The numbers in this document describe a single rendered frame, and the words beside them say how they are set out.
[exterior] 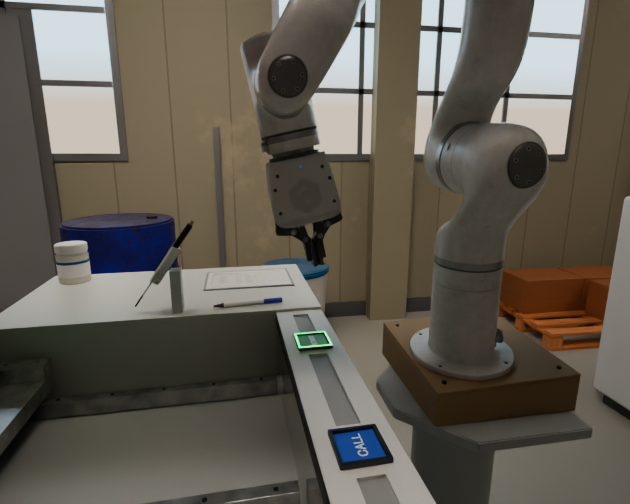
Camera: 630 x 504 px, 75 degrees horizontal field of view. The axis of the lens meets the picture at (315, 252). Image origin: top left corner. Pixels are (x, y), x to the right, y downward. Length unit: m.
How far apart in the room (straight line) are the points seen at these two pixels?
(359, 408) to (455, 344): 0.30
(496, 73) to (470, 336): 0.43
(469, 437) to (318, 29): 0.64
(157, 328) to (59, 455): 0.24
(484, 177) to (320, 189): 0.24
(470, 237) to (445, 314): 0.15
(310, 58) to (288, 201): 0.20
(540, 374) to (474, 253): 0.25
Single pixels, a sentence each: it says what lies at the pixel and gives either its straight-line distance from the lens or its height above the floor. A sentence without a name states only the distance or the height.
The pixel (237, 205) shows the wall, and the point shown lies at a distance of 3.08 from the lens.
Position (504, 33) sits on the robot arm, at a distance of 0.73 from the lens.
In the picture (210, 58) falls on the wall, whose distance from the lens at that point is 3.13.
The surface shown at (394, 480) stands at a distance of 0.46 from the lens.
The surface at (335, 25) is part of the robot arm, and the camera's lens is 0.55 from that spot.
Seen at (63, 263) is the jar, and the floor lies 1.02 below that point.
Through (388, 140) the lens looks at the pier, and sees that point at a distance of 3.11.
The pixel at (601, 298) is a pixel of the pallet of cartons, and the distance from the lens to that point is 3.59.
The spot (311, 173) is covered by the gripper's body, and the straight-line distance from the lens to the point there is 0.61.
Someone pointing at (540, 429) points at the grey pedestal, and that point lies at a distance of 0.83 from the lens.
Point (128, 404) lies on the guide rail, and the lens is 0.85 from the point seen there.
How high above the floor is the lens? 1.26
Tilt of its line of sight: 13 degrees down
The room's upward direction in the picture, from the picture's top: straight up
